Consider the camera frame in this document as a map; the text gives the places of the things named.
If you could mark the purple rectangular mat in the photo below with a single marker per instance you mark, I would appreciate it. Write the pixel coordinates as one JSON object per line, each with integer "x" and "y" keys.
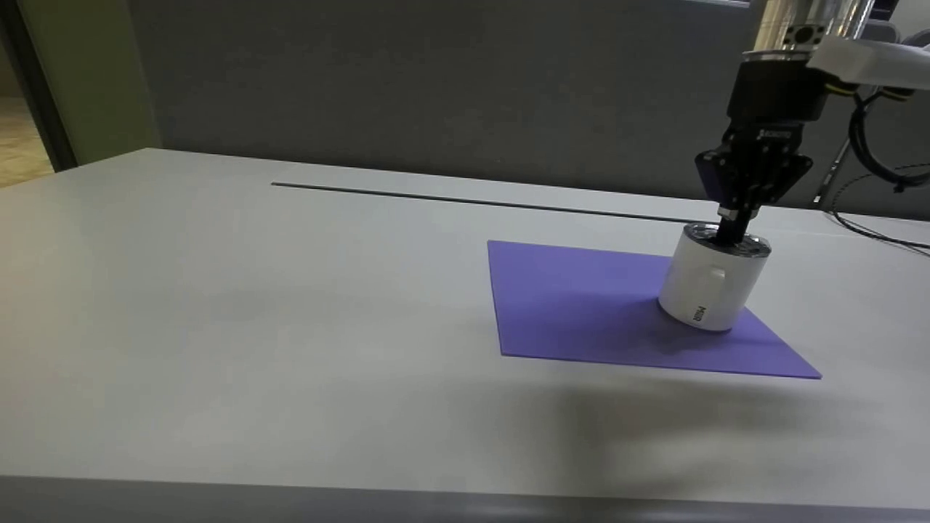
{"x": 600, "y": 307}

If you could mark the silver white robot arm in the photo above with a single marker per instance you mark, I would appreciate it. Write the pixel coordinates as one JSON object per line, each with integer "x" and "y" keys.
{"x": 802, "y": 50}

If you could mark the white cylindrical cup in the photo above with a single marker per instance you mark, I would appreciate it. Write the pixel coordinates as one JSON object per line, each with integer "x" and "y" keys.
{"x": 707, "y": 287}

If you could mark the grey side partition panel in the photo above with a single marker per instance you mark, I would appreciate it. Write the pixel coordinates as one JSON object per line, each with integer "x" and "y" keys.
{"x": 875, "y": 178}

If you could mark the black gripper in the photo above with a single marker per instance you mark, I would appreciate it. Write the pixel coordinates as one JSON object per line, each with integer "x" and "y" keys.
{"x": 760, "y": 159}

